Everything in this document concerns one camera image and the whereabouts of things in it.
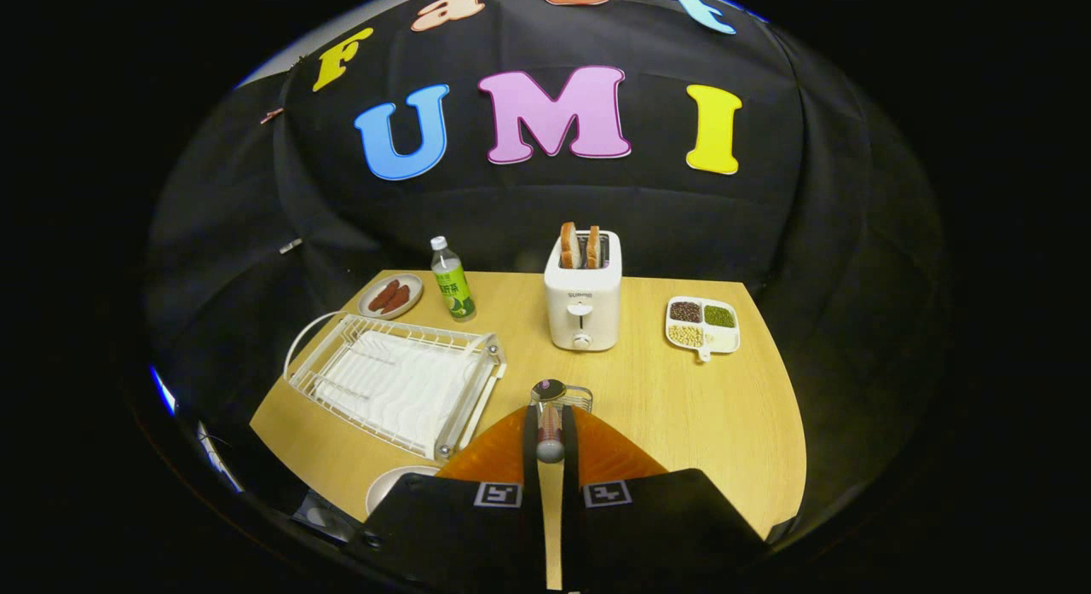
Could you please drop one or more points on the green label drink bottle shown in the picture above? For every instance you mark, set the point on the green label drink bottle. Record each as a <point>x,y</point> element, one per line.
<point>453,287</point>

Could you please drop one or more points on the small beige plate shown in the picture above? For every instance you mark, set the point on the small beige plate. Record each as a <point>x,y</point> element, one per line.
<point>413,280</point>

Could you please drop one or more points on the red cloth clip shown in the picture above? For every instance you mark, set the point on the red cloth clip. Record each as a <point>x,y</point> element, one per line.
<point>273,115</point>

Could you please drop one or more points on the black backdrop cloth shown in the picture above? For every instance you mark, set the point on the black backdrop cloth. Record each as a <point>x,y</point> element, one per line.
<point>648,210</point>

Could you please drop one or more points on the brown sausage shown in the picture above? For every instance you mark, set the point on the brown sausage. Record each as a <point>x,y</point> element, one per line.
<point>397,300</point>
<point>383,295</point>

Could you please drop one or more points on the white round plate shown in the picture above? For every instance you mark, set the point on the white round plate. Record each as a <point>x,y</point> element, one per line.
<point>392,487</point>

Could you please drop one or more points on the white divided bean dish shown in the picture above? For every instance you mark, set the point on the white divided bean dish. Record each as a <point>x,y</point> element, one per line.
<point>723,340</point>

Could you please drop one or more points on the white toaster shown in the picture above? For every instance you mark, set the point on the white toaster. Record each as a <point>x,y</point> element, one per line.
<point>584,317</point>

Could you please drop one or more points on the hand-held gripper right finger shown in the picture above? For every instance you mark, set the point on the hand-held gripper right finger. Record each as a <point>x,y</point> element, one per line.
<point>665,534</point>

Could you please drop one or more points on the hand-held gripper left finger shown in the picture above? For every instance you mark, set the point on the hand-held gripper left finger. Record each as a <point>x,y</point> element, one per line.
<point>460,534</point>

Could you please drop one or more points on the white cloth clip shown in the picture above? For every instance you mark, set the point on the white cloth clip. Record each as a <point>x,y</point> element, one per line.
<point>290,246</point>

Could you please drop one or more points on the toasted bread slice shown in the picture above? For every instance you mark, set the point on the toasted bread slice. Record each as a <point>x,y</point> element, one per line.
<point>569,246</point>
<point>592,248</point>

